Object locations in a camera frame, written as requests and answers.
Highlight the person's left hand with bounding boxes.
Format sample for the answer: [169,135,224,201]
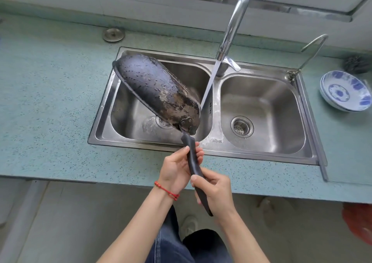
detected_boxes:
[157,142,205,197]

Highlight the person's right hand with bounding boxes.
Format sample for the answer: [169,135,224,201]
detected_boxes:
[190,167,237,219]

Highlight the black frying pan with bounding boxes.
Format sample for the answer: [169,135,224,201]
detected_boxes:
[112,54,214,217]

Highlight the person's left forearm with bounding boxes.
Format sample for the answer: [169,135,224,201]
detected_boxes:
[97,184,179,263]

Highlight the person's right forearm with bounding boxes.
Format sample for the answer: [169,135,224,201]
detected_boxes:
[215,211,271,263]

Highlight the round metal drain strainer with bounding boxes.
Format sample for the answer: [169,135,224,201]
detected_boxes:
[231,116,254,138]
[155,116,175,128]

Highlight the light grey shoe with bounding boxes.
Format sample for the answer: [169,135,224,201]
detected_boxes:
[179,215,199,240]

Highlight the dark blue jeans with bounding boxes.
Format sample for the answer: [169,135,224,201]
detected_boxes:
[145,205,233,263]

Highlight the stainless steel double sink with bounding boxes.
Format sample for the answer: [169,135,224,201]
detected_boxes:
[88,47,329,167]

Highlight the round metal hole cover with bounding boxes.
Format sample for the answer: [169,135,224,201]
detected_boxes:
[102,28,125,42]

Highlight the small chrome faucet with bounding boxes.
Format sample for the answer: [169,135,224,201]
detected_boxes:
[285,34,329,83]

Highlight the tall chrome gooseneck faucet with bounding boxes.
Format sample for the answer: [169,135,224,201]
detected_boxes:
[216,0,254,71]

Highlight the blue and white bowl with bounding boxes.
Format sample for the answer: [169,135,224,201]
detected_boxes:
[320,86,350,112]
[320,70,372,111]

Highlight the red plastic object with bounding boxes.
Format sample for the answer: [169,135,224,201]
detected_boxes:
[341,203,372,246]

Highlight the dark steel wool scrubber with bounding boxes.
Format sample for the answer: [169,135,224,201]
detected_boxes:
[344,55,371,74]

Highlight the red string bracelet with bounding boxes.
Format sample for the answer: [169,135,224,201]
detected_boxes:
[154,181,180,201]

